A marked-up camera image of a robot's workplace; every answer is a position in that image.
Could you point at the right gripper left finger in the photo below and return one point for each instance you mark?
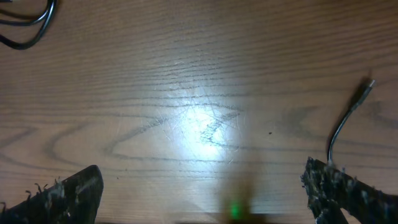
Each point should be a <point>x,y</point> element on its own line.
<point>75,199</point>

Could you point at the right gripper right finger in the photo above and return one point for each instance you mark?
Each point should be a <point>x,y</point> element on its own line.
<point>330,191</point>

